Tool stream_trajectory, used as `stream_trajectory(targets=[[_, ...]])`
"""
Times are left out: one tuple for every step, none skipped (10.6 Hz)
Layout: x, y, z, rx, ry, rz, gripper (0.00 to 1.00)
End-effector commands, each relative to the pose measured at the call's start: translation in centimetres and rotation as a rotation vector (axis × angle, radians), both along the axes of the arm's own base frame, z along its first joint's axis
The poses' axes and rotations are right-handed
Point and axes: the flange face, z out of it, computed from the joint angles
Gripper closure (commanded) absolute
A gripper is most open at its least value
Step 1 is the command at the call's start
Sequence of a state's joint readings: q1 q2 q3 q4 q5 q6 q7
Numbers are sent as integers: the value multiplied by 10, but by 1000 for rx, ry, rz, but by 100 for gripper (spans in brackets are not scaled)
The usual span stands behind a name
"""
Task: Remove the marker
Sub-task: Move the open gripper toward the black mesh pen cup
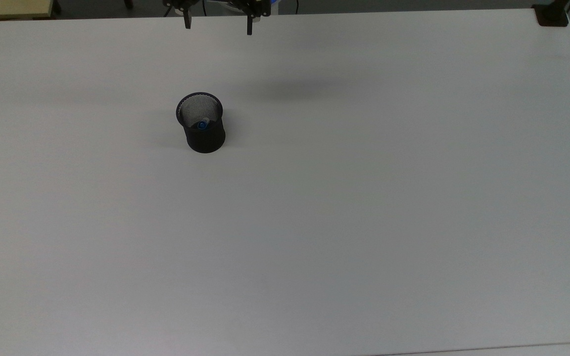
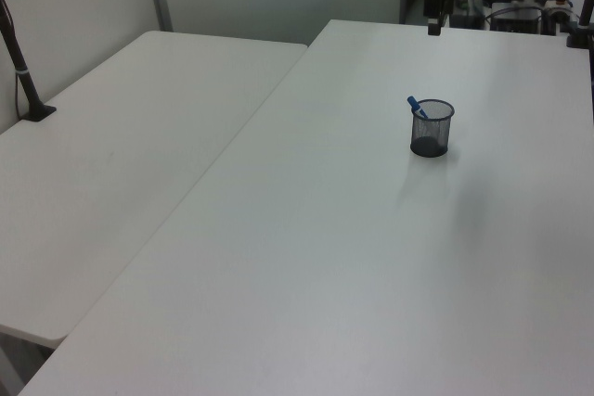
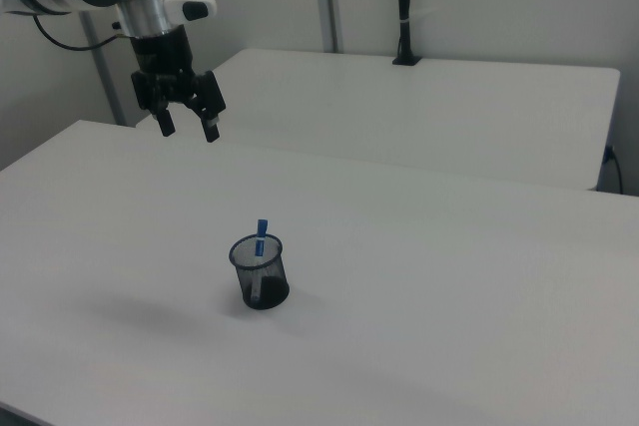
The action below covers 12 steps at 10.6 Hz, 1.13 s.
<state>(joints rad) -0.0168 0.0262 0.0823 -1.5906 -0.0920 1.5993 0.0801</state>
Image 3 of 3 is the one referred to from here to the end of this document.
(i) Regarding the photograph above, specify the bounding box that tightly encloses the blue capped white marker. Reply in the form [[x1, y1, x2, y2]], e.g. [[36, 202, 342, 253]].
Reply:
[[251, 218, 270, 301]]

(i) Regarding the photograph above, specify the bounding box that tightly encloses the black mesh pen cup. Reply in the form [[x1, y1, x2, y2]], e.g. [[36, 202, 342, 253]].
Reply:
[[229, 232, 292, 311]]

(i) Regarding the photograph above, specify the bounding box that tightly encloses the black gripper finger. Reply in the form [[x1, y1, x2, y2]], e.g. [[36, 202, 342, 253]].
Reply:
[[133, 77, 176, 137], [193, 71, 227, 143]]

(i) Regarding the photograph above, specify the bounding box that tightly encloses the black wall cable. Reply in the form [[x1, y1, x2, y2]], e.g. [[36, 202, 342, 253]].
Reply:
[[603, 145, 624, 195]]

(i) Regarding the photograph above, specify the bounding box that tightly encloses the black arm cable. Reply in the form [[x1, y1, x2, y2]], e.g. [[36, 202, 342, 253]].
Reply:
[[32, 13, 132, 52]]

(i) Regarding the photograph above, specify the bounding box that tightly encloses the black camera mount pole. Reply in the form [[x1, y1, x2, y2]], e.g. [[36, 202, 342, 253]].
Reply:
[[391, 0, 421, 67]]

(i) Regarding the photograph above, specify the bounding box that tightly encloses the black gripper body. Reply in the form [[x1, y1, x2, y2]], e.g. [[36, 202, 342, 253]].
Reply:
[[130, 25, 217, 109]]

